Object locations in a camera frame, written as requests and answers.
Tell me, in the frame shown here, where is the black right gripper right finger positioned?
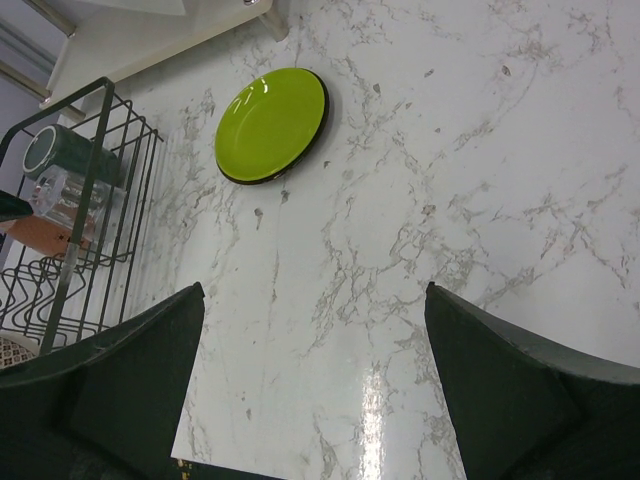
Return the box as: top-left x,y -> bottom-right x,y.
425,283 -> 639,479

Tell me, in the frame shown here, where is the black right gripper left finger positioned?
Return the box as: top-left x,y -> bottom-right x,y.
1,283 -> 204,479

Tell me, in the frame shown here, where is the pink floral mug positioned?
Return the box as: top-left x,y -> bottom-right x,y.
1,216 -> 72,257

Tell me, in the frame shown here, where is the clear glass cup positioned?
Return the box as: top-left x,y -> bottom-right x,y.
28,166 -> 126,242

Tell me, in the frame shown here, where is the grey mug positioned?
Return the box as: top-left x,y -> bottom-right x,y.
23,124 -> 120,186

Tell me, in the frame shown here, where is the green plate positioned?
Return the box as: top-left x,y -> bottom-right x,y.
214,67 -> 327,184

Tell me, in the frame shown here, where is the patterned beige bowl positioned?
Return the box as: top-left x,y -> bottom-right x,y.
0,331 -> 40,370

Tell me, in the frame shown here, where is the white two-tier shelf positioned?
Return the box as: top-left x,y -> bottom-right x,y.
0,0 -> 291,124

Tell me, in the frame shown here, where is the black wire dish rack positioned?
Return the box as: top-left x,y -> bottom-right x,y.
1,78 -> 164,355

